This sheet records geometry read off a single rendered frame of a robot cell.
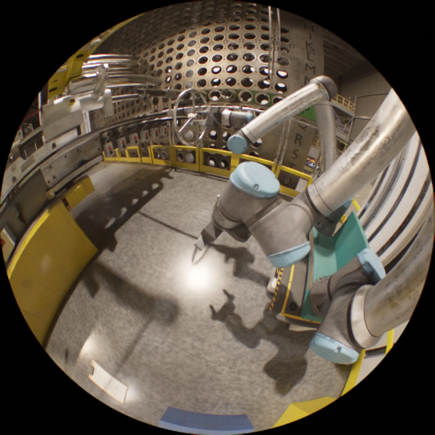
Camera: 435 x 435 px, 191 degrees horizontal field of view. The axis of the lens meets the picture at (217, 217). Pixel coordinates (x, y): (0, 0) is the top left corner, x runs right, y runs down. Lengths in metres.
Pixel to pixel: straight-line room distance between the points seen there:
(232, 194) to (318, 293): 0.47
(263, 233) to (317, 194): 0.16
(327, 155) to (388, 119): 0.59
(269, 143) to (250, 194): 2.30
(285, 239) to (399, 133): 0.31
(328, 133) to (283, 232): 0.68
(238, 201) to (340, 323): 0.34
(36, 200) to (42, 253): 0.51
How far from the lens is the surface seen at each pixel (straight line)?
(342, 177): 0.29
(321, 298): 0.55
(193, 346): 0.89
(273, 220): 0.23
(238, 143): 0.59
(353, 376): 1.62
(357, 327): 0.31
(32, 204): 1.61
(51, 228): 1.24
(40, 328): 1.89
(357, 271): 0.45
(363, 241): 0.68
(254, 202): 0.23
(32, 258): 1.35
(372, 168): 0.30
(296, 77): 2.69
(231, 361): 0.91
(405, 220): 0.63
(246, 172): 0.23
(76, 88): 1.41
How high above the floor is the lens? 0.86
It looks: 44 degrees down
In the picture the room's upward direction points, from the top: 4 degrees clockwise
